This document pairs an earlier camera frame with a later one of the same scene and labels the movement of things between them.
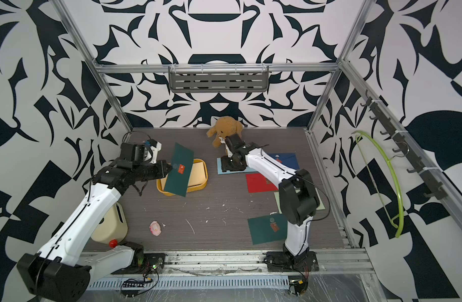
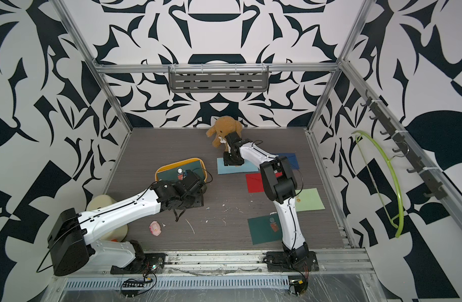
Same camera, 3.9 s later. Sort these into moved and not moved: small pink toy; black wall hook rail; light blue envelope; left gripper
Moved: left gripper
Not moved: light blue envelope; small pink toy; black wall hook rail
